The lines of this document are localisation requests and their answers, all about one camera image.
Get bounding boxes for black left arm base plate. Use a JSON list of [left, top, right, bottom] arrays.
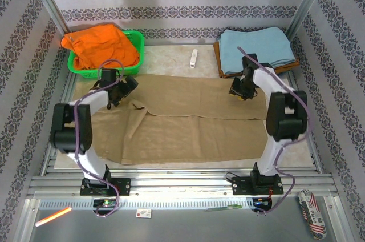
[[79, 178, 132, 197]]

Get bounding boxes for green pen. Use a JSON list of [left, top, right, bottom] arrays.
[[203, 204, 242, 212]]

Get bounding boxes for brown folded trousers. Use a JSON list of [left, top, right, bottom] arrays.
[[213, 41, 301, 79]]

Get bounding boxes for rolled flag print pouch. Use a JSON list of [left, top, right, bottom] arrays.
[[298, 189, 327, 239]]

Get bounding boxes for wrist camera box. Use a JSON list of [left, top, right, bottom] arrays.
[[99, 68, 120, 83], [241, 53, 258, 67]]

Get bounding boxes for green plastic basket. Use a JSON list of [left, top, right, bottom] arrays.
[[67, 29, 145, 79]]

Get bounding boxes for orange trousers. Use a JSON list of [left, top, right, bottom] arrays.
[[60, 24, 141, 71]]

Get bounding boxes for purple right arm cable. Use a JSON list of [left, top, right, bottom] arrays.
[[237, 46, 314, 216]]

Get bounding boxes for khaki trousers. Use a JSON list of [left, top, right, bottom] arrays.
[[70, 74, 270, 166]]

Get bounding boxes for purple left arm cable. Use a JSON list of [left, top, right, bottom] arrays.
[[73, 59, 125, 219]]

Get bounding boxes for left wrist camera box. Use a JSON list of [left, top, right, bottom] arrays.
[[99, 68, 120, 83]]

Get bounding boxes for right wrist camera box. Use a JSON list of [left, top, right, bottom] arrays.
[[241, 53, 258, 67]]

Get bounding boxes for white remote control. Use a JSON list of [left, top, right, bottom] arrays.
[[189, 49, 199, 68]]

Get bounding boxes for orange stick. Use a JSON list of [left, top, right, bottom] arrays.
[[35, 207, 72, 227]]

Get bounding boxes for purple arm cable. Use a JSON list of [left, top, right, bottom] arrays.
[[237, 46, 314, 216], [73, 59, 125, 219]]

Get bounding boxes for slotted grey cable duct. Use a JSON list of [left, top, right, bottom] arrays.
[[38, 197, 254, 211]]

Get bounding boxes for aluminium rail frame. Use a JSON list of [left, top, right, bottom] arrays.
[[27, 167, 339, 199]]

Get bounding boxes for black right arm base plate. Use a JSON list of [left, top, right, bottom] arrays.
[[231, 175, 285, 196]]

